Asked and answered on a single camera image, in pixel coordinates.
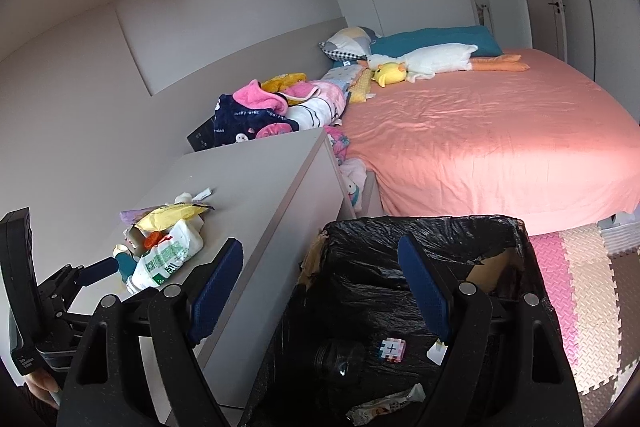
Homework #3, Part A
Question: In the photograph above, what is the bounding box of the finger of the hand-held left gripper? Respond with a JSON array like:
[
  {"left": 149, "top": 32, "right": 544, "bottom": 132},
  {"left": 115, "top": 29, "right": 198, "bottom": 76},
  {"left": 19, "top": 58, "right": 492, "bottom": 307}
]
[{"left": 67, "top": 256, "right": 122, "bottom": 294}]

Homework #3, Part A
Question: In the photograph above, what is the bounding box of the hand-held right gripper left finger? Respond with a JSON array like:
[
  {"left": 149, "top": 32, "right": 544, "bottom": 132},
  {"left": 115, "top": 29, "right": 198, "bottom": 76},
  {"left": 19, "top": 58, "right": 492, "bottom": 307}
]
[{"left": 56, "top": 237, "right": 261, "bottom": 427}]

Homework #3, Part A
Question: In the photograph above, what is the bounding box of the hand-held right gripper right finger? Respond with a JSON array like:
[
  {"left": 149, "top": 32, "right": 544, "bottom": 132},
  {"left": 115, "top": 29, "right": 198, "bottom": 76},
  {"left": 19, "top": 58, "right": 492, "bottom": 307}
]
[{"left": 397, "top": 235, "right": 584, "bottom": 427}]

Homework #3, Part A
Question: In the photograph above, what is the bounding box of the teal bottle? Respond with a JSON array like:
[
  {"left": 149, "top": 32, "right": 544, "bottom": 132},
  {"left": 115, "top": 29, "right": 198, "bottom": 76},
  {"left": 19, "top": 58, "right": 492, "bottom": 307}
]
[{"left": 112, "top": 244, "right": 137, "bottom": 283}]

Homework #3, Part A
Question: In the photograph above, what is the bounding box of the black bag lined trash bin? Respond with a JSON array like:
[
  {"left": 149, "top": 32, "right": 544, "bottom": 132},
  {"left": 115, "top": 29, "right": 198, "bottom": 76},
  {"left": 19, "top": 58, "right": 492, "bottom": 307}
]
[{"left": 250, "top": 214, "right": 586, "bottom": 427}]

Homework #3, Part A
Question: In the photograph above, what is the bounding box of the person's left hand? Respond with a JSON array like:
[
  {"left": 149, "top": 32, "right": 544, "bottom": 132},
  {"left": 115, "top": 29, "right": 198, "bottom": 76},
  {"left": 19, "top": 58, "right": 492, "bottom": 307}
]
[{"left": 24, "top": 369, "right": 63, "bottom": 410}]

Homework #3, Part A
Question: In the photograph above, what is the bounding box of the white green printed plastic packet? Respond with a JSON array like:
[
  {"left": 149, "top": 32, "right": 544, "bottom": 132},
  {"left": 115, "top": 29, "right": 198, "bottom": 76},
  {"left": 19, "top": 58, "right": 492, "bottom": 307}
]
[{"left": 125, "top": 219, "right": 205, "bottom": 294}]

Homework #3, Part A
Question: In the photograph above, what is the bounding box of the white card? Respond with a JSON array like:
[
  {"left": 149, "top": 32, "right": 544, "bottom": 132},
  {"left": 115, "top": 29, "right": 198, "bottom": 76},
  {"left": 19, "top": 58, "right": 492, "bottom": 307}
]
[{"left": 426, "top": 339, "right": 448, "bottom": 365}]

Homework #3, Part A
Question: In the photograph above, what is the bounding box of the colourful puzzle cube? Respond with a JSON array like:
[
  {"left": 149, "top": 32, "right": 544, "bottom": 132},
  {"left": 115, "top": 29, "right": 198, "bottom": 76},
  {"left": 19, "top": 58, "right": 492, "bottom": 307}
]
[{"left": 377, "top": 337, "right": 407, "bottom": 364}]

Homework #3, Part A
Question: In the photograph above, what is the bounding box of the yellow packet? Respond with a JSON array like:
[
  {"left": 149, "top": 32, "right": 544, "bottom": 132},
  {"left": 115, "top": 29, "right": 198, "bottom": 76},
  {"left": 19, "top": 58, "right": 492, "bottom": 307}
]
[{"left": 135, "top": 202, "right": 216, "bottom": 232}]

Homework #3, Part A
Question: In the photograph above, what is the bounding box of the black jar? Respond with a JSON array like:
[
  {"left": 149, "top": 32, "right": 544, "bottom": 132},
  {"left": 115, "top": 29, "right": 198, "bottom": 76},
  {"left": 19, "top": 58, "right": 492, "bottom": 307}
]
[{"left": 315, "top": 339, "right": 368, "bottom": 383}]

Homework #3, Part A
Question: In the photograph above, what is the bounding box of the crumpled snack wrapper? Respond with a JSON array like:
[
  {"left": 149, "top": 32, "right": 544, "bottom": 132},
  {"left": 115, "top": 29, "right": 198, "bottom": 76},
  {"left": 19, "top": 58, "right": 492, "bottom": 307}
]
[{"left": 346, "top": 383, "right": 426, "bottom": 425}]

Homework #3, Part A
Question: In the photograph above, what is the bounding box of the grey cabinet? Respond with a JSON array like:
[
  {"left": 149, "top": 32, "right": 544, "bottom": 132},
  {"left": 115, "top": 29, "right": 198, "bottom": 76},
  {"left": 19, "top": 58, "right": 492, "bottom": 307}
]
[{"left": 67, "top": 127, "right": 358, "bottom": 413}]

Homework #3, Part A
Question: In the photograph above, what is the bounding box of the white and pink plush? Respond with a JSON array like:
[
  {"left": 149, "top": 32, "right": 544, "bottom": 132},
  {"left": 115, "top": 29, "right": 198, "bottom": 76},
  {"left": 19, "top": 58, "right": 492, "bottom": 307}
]
[{"left": 340, "top": 158, "right": 369, "bottom": 210}]

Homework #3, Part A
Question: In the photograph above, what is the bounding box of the black box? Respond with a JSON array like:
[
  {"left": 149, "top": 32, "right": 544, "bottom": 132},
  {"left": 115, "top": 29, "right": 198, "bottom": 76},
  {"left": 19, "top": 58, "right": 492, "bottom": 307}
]
[{"left": 186, "top": 114, "right": 217, "bottom": 152}]

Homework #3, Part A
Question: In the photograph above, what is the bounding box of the foam floor mat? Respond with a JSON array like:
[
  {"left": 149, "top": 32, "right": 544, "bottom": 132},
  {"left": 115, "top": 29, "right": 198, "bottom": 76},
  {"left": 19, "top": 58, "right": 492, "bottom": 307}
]
[{"left": 529, "top": 209, "right": 640, "bottom": 414}]

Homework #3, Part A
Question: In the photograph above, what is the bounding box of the bed with pink sheet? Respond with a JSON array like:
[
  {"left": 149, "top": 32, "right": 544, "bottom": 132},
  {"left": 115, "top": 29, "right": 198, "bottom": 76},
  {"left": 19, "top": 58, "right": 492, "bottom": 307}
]
[{"left": 320, "top": 47, "right": 640, "bottom": 235}]

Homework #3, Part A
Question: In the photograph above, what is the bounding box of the floral cloth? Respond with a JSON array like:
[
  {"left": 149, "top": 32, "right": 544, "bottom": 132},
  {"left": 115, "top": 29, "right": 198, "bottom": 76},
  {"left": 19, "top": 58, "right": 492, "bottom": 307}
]
[{"left": 325, "top": 125, "right": 351, "bottom": 165}]

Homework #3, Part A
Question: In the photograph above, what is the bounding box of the navy and pink fleece garment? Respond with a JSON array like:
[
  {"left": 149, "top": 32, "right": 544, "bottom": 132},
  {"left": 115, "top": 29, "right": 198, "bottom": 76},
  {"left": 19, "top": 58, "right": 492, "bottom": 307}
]
[{"left": 212, "top": 79, "right": 301, "bottom": 145}]

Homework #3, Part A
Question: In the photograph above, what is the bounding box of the pink cartoon blanket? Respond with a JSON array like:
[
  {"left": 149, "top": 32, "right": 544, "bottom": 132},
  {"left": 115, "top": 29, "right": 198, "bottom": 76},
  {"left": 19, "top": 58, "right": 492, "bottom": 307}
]
[{"left": 280, "top": 78, "right": 351, "bottom": 128}]

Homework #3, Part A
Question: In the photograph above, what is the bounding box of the yellow patterned cushion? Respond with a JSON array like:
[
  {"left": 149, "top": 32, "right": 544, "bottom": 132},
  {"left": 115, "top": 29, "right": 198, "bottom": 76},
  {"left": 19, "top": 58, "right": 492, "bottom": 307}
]
[{"left": 349, "top": 69, "right": 377, "bottom": 104}]

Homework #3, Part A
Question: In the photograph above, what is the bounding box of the yellow duck plush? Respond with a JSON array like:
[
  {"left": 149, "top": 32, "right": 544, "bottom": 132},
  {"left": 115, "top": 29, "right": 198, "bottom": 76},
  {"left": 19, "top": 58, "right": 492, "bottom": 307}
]
[{"left": 370, "top": 62, "right": 408, "bottom": 88}]

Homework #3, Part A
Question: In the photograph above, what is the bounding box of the yellow plush toy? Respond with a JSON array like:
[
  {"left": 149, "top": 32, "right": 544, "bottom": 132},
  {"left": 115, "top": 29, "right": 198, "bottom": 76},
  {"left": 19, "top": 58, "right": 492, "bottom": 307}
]
[{"left": 262, "top": 73, "right": 307, "bottom": 92}]

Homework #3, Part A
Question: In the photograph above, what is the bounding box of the white goose plush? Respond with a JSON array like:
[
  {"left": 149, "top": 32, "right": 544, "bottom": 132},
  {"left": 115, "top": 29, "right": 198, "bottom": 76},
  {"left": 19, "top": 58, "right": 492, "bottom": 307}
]
[{"left": 367, "top": 43, "right": 531, "bottom": 82}]

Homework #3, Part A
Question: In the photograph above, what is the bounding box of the teal pillow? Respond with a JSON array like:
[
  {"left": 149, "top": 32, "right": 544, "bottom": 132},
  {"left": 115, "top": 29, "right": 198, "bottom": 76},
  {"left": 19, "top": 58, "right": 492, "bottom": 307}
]
[{"left": 370, "top": 25, "right": 503, "bottom": 58}]

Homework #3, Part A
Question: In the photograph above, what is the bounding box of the patchwork pillow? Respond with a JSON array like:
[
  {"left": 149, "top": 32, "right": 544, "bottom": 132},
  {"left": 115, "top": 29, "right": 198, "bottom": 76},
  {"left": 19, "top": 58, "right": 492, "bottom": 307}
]
[{"left": 319, "top": 27, "right": 383, "bottom": 62}]

